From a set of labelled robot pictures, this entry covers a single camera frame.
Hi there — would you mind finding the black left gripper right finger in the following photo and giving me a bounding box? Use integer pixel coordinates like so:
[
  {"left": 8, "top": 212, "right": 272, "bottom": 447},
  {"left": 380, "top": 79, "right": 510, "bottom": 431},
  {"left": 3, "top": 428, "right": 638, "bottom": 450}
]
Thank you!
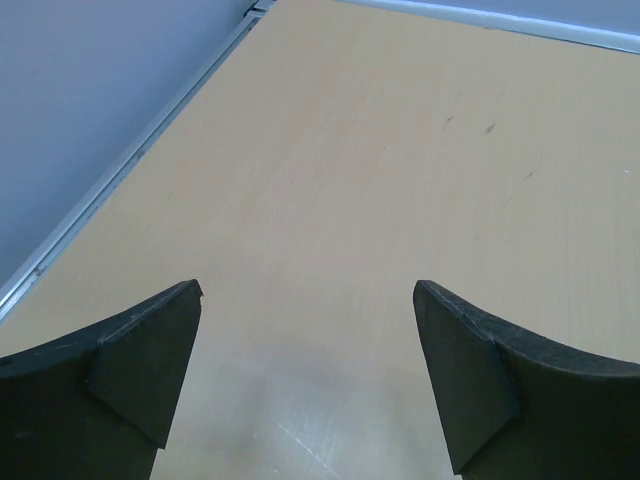
[{"left": 413, "top": 280, "right": 639, "bottom": 479}]

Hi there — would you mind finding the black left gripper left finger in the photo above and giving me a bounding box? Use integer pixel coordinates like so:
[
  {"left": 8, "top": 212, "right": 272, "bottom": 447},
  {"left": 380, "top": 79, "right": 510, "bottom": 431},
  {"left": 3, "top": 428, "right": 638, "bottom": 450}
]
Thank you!
[{"left": 1, "top": 279, "right": 202, "bottom": 479}]

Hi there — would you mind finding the aluminium table frame rail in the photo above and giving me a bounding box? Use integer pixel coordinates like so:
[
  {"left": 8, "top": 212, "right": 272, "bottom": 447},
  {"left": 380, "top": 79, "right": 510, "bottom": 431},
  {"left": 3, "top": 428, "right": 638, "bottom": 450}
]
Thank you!
[{"left": 0, "top": 0, "right": 640, "bottom": 326}]

